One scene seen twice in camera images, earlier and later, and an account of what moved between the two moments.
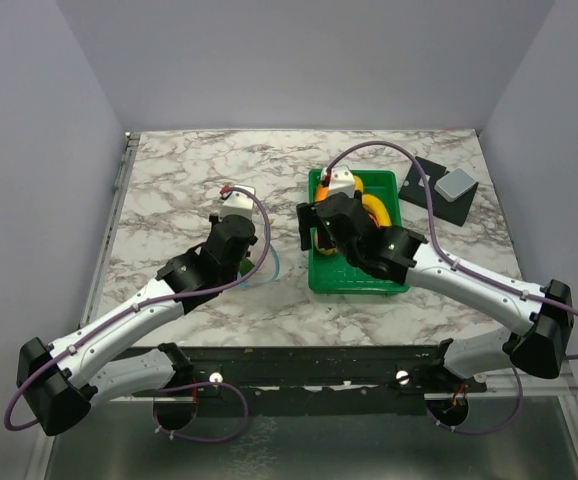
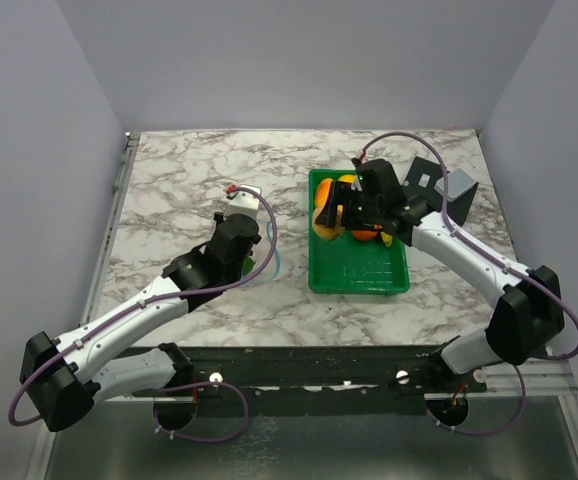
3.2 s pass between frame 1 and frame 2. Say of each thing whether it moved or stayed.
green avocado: stayed
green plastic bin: stayed
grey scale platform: stayed
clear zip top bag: moved
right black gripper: moved
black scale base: stayed
